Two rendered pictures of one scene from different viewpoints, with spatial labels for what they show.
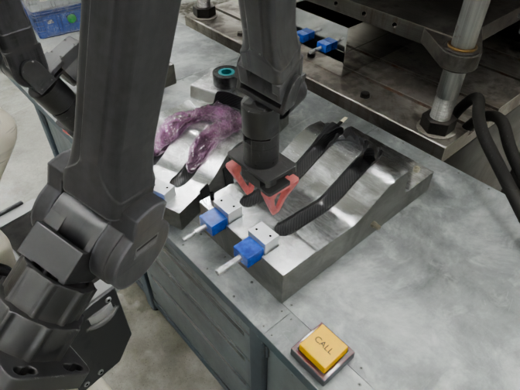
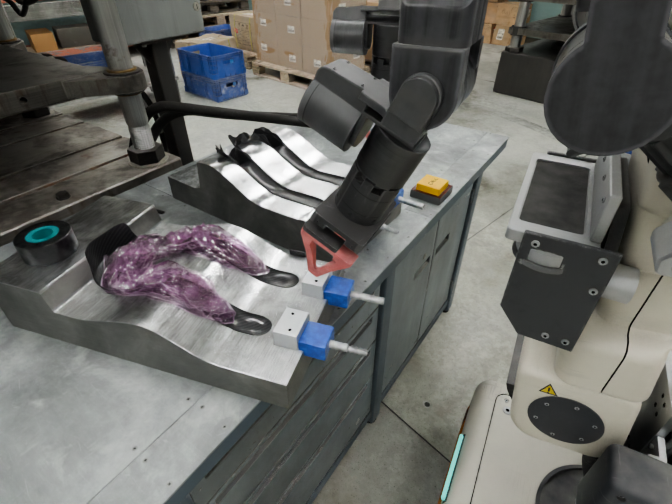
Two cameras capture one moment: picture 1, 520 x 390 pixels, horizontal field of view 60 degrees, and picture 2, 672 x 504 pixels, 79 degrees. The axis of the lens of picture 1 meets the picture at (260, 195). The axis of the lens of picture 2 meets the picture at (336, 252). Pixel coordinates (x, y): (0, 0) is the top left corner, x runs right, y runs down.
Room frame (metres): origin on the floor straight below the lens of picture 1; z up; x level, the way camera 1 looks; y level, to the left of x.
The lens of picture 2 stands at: (0.84, 0.72, 1.32)
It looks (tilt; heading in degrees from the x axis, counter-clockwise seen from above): 37 degrees down; 256
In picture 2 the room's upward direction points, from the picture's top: straight up
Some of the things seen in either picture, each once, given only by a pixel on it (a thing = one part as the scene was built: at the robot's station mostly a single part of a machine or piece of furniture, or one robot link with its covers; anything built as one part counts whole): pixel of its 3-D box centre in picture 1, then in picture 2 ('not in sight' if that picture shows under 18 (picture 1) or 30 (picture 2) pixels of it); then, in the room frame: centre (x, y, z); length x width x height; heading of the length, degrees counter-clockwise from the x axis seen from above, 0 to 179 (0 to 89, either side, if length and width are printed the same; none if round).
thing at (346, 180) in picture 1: (316, 172); (281, 164); (0.76, -0.13, 0.92); 0.35 x 0.16 x 0.09; 131
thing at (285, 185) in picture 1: (270, 189); not in sight; (0.56, -0.02, 1.05); 0.07 x 0.07 x 0.09; 41
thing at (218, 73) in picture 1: (227, 76); (47, 242); (1.17, 0.09, 0.93); 0.08 x 0.08 x 0.04
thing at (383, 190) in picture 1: (323, 188); (281, 180); (0.76, -0.14, 0.87); 0.50 x 0.26 x 0.14; 131
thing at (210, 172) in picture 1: (200, 138); (180, 282); (0.97, 0.16, 0.86); 0.50 x 0.26 x 0.11; 149
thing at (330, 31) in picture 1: (360, 22); not in sight; (1.70, -0.38, 0.87); 0.50 x 0.27 x 0.17; 131
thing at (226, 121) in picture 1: (200, 125); (178, 260); (0.97, 0.15, 0.90); 0.26 x 0.18 x 0.08; 149
